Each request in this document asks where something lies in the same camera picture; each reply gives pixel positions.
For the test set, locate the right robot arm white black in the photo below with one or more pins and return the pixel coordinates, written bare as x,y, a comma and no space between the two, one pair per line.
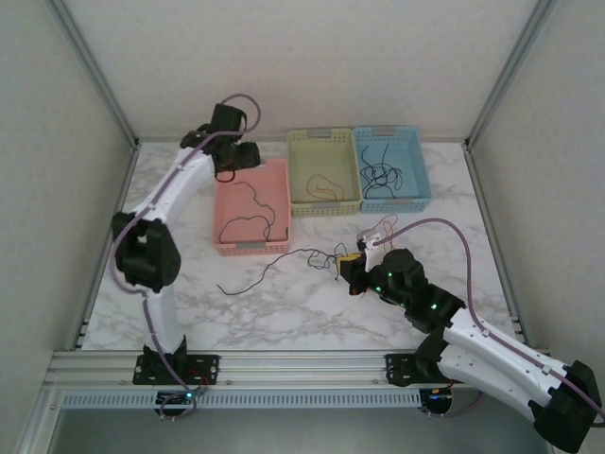
496,364

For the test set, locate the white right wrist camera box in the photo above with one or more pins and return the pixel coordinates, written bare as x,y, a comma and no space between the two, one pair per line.
371,246

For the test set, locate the pink plastic basket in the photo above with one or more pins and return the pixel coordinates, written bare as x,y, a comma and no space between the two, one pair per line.
250,208

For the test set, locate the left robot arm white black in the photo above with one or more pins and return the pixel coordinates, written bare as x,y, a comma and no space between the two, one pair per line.
160,321

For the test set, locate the blue plastic basket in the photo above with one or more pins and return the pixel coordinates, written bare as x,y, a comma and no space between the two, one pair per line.
411,161

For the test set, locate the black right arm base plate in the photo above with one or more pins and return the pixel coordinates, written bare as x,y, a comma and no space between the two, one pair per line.
402,366

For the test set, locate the aluminium mounting rail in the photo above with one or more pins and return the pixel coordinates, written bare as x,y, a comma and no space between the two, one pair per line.
302,366

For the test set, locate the aluminium frame post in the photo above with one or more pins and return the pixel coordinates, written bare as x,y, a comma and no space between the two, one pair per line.
508,71
94,75

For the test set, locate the green plastic basket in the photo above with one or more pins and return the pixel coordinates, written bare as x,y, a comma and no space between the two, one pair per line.
323,161

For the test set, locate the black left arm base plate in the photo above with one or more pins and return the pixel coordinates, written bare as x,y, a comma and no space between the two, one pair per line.
203,366

